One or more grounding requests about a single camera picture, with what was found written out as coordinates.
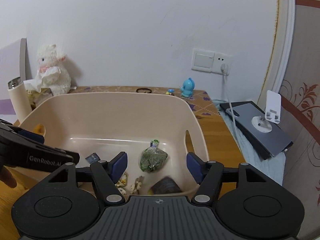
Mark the blue bird figurine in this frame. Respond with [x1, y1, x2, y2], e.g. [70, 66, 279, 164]
[180, 77, 195, 98]

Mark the green bag of seeds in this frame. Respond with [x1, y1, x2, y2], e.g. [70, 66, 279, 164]
[139, 139, 168, 173]

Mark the white phone stand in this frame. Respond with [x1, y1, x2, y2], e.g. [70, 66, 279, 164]
[252, 90, 281, 133]

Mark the black small box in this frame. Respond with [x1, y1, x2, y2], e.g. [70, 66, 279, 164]
[148, 176, 182, 195]

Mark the white wall switch socket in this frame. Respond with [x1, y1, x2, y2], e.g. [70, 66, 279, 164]
[191, 48, 233, 75]

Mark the person left hand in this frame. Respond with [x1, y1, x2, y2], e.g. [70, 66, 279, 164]
[0, 166, 17, 188]

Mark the beige plastic storage basket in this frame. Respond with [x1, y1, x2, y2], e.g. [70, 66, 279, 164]
[21, 92, 209, 196]

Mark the small blue card box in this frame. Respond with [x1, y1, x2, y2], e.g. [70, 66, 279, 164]
[85, 153, 100, 164]

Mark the white plush lamb toy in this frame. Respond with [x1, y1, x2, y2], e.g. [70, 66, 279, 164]
[35, 44, 71, 96]

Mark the tissue box with tissue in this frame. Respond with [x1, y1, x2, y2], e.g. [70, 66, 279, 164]
[23, 79, 53, 110]

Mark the white plug and cable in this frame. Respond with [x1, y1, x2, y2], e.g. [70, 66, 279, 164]
[220, 63, 246, 153]

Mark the dark tablet device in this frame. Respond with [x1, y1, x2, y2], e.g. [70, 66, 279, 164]
[220, 101, 293, 160]

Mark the small blue yellow trinket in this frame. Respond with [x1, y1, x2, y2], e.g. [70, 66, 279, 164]
[166, 88, 175, 95]

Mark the cream thermos bottle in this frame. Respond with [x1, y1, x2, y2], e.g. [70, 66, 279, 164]
[8, 77, 32, 124]

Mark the white purple headboard panel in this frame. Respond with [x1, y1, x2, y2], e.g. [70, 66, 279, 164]
[1, 38, 27, 123]

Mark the floral fabric scrunchie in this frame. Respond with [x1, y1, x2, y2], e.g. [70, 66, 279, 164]
[115, 172, 128, 197]

